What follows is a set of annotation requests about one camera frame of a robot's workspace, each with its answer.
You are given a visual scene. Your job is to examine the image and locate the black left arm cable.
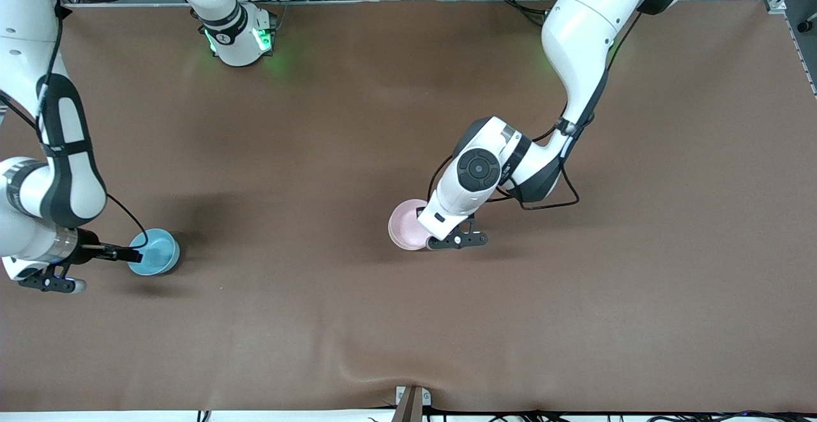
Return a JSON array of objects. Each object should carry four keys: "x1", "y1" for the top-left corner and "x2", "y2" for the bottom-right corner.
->
[{"x1": 426, "y1": 10, "x2": 642, "y2": 213}]

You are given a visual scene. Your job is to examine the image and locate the green lit right base box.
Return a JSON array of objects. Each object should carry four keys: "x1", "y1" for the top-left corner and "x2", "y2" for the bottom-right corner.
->
[{"x1": 253, "y1": 12, "x2": 277, "y2": 53}]

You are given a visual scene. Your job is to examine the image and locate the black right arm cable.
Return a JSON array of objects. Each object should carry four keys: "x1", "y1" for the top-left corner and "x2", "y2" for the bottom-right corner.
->
[{"x1": 0, "y1": 0, "x2": 150, "y2": 252}]

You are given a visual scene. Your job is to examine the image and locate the metal clamp bracket with bar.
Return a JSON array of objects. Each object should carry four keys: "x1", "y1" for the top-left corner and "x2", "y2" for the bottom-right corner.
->
[{"x1": 391, "y1": 385, "x2": 432, "y2": 422}]

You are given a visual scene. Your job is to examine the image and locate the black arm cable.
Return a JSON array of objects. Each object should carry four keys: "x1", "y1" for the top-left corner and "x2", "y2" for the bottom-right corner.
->
[
  {"x1": 426, "y1": 10, "x2": 642, "y2": 213},
  {"x1": 0, "y1": 0, "x2": 150, "y2": 252}
]

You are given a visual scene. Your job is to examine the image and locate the brown table cover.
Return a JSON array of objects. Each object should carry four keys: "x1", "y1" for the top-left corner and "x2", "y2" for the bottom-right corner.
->
[{"x1": 0, "y1": 0, "x2": 817, "y2": 414}]

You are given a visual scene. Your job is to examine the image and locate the pink bowl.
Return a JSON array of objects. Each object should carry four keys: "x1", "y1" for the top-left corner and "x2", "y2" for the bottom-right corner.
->
[{"x1": 387, "y1": 199, "x2": 436, "y2": 252}]

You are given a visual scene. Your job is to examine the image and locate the light blue bowl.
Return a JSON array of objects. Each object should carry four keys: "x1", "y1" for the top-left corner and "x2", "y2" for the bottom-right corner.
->
[{"x1": 128, "y1": 229, "x2": 181, "y2": 277}]

